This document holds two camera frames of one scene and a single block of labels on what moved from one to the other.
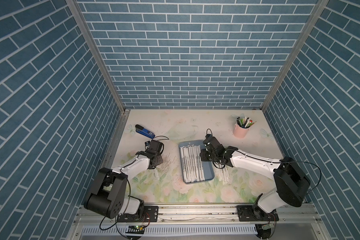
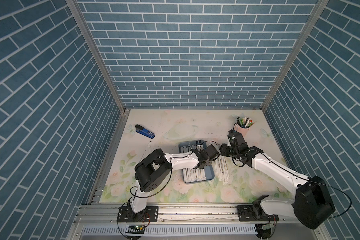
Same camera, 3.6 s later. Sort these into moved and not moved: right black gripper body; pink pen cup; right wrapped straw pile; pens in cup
Moved: right black gripper body
Not moved: right wrapped straw pile; pink pen cup; pens in cup
